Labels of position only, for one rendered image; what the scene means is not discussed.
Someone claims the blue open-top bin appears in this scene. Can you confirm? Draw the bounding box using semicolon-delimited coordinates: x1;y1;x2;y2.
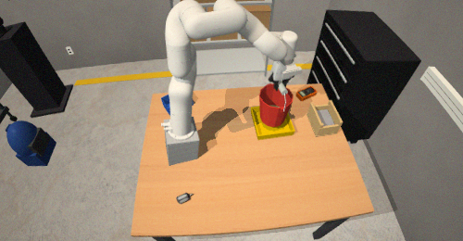
162;95;170;115

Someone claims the yellow shallow tray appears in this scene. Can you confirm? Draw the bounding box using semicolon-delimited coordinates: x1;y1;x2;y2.
251;107;294;140

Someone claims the tan wooden crate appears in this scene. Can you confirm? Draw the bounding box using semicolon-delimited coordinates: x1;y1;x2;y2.
307;100;343;137

